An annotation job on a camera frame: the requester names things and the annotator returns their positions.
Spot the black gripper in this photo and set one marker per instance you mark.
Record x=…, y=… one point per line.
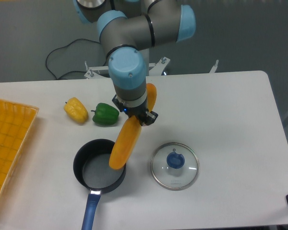
x=137, y=108

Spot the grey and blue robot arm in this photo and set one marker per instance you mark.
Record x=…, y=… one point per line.
x=125, y=28

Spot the green bell pepper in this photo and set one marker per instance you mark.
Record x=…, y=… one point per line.
x=105, y=115

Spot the glass lid with blue knob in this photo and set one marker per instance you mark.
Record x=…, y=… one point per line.
x=174, y=166

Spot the yellow bell pepper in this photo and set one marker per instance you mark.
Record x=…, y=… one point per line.
x=76, y=110

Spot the yellow plastic basket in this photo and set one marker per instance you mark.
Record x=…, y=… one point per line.
x=16, y=120

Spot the white metal robot base frame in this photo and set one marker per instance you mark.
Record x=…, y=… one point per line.
x=155, y=69

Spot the black pot with blue handle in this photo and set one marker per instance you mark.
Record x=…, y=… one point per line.
x=91, y=169

